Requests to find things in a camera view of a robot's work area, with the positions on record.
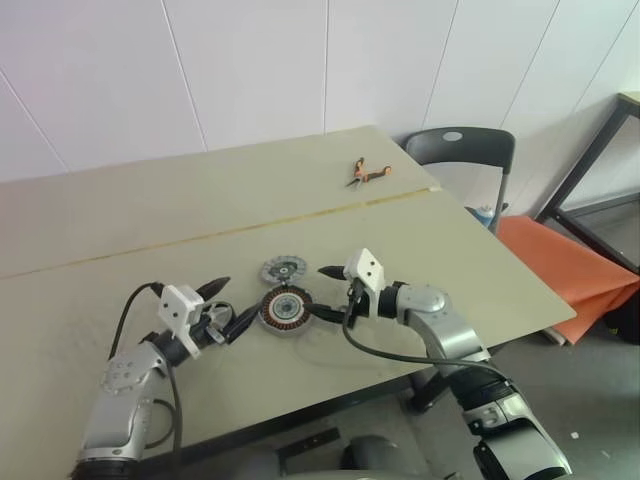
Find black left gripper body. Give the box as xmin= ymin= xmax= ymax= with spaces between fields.
xmin=188 ymin=299 xmax=236 ymax=349

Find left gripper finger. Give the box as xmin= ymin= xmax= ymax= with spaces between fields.
xmin=223 ymin=307 xmax=262 ymax=346
xmin=195 ymin=275 xmax=232 ymax=302

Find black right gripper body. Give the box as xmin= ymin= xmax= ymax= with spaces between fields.
xmin=342 ymin=277 xmax=369 ymax=329

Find motor stator with copper windings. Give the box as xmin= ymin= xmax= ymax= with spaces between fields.
xmin=256 ymin=292 xmax=315 ymax=337

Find grey motor rotor cover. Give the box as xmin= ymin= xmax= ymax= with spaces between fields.
xmin=259 ymin=255 xmax=306 ymax=286

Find orange black pliers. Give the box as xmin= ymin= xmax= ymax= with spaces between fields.
xmin=344 ymin=157 xmax=394 ymax=189

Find black perforated strip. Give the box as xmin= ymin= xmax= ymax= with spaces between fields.
xmin=277 ymin=427 xmax=341 ymax=464

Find grey rounded robot part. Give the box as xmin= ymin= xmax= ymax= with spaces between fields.
xmin=339 ymin=434 xmax=401 ymax=480

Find black plastic chair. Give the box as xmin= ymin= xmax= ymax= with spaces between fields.
xmin=404 ymin=127 xmax=516 ymax=236

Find orange cloth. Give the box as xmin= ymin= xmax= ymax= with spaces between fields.
xmin=497 ymin=215 xmax=640 ymax=346

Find black framed side table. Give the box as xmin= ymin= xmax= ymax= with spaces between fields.
xmin=537 ymin=92 xmax=640 ymax=276

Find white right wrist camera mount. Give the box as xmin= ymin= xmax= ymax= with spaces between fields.
xmin=342 ymin=247 xmax=386 ymax=319

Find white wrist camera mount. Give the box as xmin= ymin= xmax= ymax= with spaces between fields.
xmin=158 ymin=283 xmax=206 ymax=360
xmin=342 ymin=247 xmax=386 ymax=319

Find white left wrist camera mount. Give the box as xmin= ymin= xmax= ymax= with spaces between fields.
xmin=158 ymin=283 xmax=206 ymax=360

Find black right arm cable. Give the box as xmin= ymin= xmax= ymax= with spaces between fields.
xmin=341 ymin=299 xmax=514 ymax=389

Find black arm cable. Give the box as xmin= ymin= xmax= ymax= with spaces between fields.
xmin=110 ymin=282 xmax=184 ymax=451
xmin=341 ymin=299 xmax=514 ymax=389

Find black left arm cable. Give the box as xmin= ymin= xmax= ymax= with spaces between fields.
xmin=110 ymin=282 xmax=184 ymax=451

